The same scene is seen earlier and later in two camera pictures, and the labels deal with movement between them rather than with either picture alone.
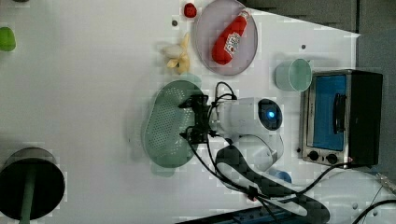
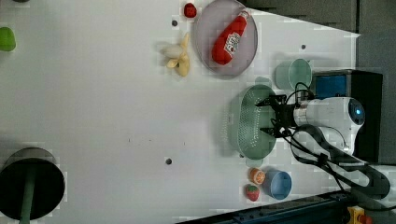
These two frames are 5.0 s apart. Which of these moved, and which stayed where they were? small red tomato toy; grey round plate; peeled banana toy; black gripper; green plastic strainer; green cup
Moved: green plastic strainer; black gripper
Stayed: peeled banana toy; small red tomato toy; green cup; grey round plate
